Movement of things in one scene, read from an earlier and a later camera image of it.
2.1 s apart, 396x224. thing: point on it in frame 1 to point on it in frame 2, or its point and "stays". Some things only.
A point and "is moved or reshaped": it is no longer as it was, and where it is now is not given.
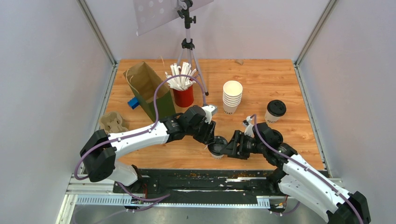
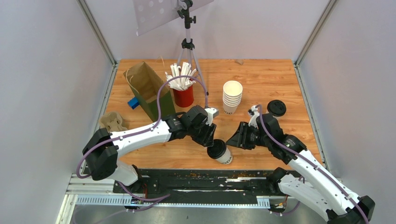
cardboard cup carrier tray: x=112 y=122 stays
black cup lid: x=217 y=147 is moved or reshaped
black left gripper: x=207 y=137 stays
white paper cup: x=217 y=156 to x=227 y=157
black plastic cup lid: x=276 y=108 stays
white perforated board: x=149 y=14 stays
